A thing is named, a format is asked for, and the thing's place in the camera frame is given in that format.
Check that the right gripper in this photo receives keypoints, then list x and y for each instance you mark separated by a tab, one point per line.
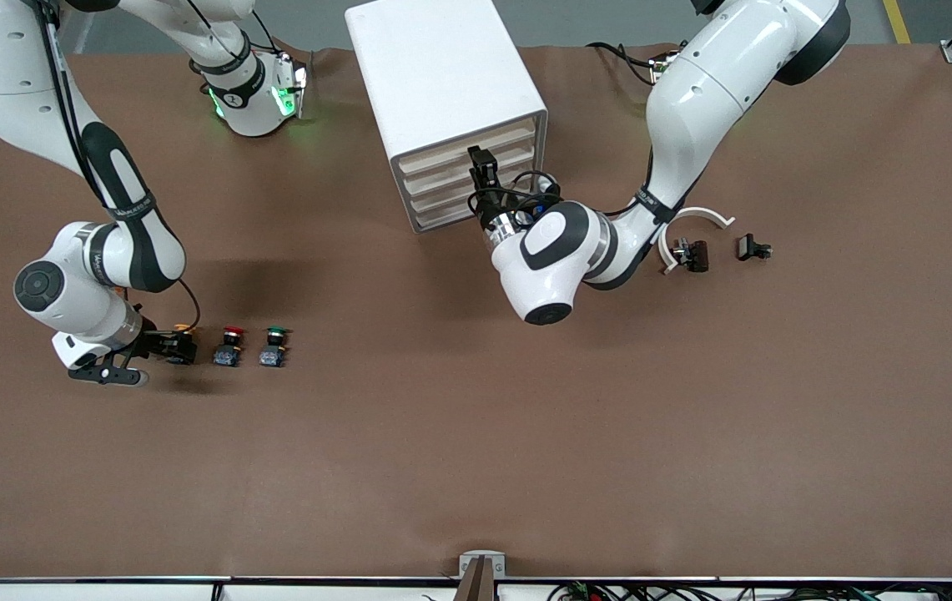
158	343

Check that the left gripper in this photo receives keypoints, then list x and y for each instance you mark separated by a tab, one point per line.
489	206

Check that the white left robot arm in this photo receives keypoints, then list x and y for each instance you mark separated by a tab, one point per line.
692	100

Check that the red push button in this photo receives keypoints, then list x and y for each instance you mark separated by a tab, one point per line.
229	345

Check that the green push button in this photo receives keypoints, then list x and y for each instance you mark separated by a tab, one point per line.
274	345

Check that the dark brown connector block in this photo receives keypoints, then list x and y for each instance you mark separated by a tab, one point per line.
697	255

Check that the brown table cover mat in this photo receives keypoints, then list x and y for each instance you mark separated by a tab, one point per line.
476	417

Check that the small black clip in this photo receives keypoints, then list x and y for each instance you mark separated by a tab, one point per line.
749	247

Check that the brown strip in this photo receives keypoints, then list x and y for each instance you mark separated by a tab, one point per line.
480	584

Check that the grey metal bracket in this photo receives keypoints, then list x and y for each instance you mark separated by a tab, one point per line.
482	558

